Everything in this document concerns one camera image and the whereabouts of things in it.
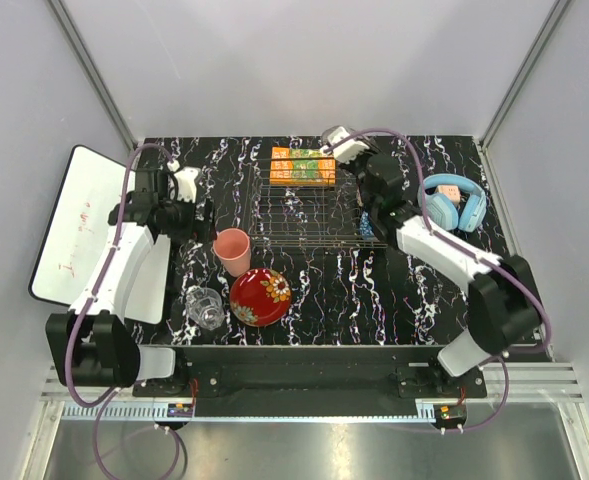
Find wire dish rack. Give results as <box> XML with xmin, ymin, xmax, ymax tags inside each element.
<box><xmin>242</xmin><ymin>159</ymin><xmax>386</xmax><ymax>249</ymax></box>

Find red floral plate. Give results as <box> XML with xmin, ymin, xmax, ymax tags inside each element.
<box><xmin>229</xmin><ymin>268</ymin><xmax>292</xmax><ymax>327</ymax></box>

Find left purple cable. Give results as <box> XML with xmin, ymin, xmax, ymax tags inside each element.
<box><xmin>63</xmin><ymin>143</ymin><xmax>188</xmax><ymax>480</ymax></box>

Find pink plastic cup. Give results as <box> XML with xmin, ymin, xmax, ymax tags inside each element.
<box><xmin>213</xmin><ymin>228</ymin><xmax>251</xmax><ymax>277</ymax></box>

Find pink cube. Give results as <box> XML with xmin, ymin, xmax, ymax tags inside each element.
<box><xmin>435</xmin><ymin>184</ymin><xmax>461</xmax><ymax>206</ymax></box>

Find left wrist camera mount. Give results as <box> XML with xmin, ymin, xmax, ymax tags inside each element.
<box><xmin>167</xmin><ymin>160</ymin><xmax>202</xmax><ymax>202</ymax></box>

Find clear glass cup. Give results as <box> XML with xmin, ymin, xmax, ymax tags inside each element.
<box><xmin>186</xmin><ymin>287</ymin><xmax>225</xmax><ymax>330</ymax></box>

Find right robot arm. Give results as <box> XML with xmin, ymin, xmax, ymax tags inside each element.
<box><xmin>337</xmin><ymin>139</ymin><xmax>551</xmax><ymax>397</ymax></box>

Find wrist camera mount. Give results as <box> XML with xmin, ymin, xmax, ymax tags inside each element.
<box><xmin>320</xmin><ymin>126</ymin><xmax>369</xmax><ymax>165</ymax></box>
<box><xmin>167</xmin><ymin>160</ymin><xmax>202</xmax><ymax>202</ymax></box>

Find white board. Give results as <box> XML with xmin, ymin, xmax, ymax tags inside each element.
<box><xmin>28</xmin><ymin>145</ymin><xmax>170</xmax><ymax>325</ymax></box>

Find purple cable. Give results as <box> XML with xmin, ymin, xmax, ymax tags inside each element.
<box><xmin>63</xmin><ymin>143</ymin><xmax>188</xmax><ymax>480</ymax></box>
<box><xmin>321</xmin><ymin>128</ymin><xmax>555</xmax><ymax>434</ymax></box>

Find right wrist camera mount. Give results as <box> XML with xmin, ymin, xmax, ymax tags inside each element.
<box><xmin>320</xmin><ymin>126</ymin><xmax>369</xmax><ymax>165</ymax></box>

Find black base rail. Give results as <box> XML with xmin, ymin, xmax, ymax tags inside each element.
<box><xmin>134</xmin><ymin>346</ymin><xmax>487</xmax><ymax>420</ymax></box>

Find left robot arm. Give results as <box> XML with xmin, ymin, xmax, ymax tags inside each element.
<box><xmin>45</xmin><ymin>167</ymin><xmax>216</xmax><ymax>396</ymax></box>

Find blue triangle pattern bowl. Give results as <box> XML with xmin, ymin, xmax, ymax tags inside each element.
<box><xmin>359</xmin><ymin>211</ymin><xmax>377</xmax><ymax>241</ymax></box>

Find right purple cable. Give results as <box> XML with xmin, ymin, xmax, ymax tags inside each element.
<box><xmin>321</xmin><ymin>128</ymin><xmax>555</xmax><ymax>434</ymax></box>

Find orange patterned box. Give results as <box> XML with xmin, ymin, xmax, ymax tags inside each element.
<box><xmin>269</xmin><ymin>147</ymin><xmax>336</xmax><ymax>187</ymax></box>

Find light blue headphones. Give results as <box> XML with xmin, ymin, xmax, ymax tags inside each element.
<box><xmin>417</xmin><ymin>173</ymin><xmax>487</xmax><ymax>233</ymax></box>

